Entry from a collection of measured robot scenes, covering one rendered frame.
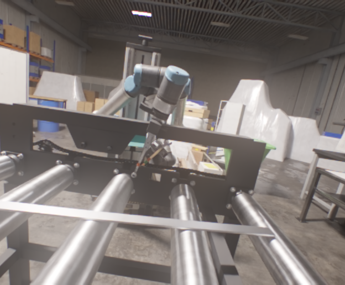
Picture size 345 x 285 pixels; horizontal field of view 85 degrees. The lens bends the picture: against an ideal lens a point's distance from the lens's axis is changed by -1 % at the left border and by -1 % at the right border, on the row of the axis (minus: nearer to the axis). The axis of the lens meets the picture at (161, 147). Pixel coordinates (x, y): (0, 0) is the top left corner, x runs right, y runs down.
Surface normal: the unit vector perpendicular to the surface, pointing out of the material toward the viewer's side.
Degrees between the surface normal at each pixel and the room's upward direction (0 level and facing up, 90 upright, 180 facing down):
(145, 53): 90
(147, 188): 90
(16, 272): 90
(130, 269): 90
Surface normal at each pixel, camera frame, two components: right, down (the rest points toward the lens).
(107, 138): -0.04, 0.22
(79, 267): 0.63, -0.75
